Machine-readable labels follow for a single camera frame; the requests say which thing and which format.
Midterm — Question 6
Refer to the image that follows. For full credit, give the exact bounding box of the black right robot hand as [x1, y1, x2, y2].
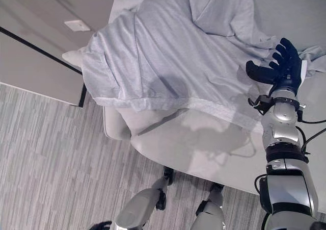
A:
[246, 37, 308, 96]

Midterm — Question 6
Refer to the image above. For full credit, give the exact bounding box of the white sofa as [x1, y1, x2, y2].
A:
[62, 0, 326, 200]

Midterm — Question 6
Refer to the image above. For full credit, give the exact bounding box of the light grey garment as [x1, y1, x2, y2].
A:
[80, 0, 326, 134]

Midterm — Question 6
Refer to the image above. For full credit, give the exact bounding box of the silver right robot leg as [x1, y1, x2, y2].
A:
[195, 183, 227, 230]

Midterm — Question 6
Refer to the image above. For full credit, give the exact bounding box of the silver robot leg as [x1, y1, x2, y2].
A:
[195, 183, 227, 230]
[88, 166, 175, 230]

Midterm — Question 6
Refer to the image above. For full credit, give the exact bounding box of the silver left robot leg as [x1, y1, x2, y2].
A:
[88, 166, 175, 230]

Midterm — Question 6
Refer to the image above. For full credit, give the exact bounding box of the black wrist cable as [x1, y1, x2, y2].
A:
[295, 107, 326, 156]

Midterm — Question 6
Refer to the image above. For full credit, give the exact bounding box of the white wall socket plate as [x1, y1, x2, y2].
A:
[64, 19, 91, 32]

